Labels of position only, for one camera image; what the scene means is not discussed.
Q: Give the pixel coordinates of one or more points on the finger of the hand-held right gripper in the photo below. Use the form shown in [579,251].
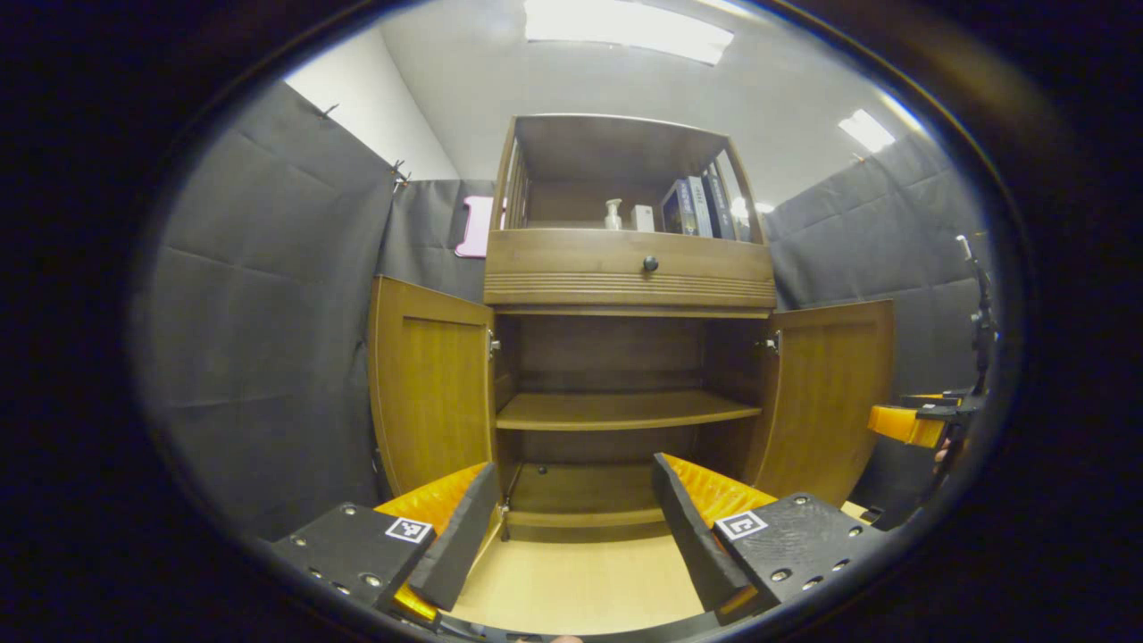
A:
[906,425]
[933,399]

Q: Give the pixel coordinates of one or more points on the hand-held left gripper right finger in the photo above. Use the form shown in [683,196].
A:
[695,536]

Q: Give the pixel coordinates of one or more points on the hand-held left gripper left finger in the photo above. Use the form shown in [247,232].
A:
[460,536]

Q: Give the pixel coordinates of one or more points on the wooden cabinet door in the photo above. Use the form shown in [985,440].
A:
[830,393]
[429,384]

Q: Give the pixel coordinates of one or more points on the metal door hinge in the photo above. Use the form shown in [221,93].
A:
[490,344]
[772,342]

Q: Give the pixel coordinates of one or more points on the small ceiling light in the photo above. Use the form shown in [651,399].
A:
[755,207]
[866,130]

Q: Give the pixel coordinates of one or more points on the dark book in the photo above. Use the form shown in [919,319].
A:
[720,205]

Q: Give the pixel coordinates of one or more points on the wooden drawer with black knob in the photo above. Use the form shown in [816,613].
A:
[571,259]

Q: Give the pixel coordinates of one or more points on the light grey book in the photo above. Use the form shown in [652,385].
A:
[700,207]

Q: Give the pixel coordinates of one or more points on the black backdrop cloth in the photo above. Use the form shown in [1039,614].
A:
[259,313]

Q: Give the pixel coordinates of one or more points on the small white box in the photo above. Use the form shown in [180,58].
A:
[642,219]

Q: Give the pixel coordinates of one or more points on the small pump bottle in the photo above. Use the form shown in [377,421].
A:
[613,217]

